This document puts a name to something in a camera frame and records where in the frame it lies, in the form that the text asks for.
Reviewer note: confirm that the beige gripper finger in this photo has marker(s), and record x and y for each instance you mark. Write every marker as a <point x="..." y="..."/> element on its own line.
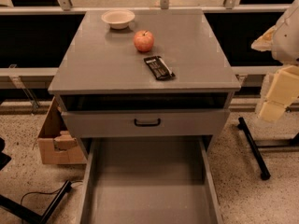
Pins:
<point x="283" y="91"/>

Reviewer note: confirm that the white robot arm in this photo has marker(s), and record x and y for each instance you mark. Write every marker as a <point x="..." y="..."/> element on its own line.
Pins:
<point x="282" y="40"/>

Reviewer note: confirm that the grey drawer cabinet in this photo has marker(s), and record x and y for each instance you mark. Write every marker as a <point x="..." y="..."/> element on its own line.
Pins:
<point x="103" y="71"/>

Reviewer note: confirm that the grey top drawer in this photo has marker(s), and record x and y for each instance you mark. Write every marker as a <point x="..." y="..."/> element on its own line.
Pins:
<point x="83" y="124"/>

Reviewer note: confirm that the black snack bar packet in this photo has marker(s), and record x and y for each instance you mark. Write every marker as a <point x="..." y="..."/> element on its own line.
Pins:
<point x="158" y="68"/>

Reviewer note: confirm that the red apple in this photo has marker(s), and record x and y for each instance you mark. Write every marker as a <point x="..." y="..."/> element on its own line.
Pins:
<point x="143" y="40"/>

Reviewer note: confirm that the white paper bowl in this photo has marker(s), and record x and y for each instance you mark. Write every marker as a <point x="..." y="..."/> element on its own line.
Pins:
<point x="118" y="19"/>

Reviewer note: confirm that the brown cardboard box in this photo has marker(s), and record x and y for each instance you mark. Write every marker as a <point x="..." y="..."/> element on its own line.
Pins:
<point x="56" y="145"/>

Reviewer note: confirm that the metal railing frame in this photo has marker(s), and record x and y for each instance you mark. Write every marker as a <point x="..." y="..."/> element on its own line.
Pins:
<point x="26" y="22"/>

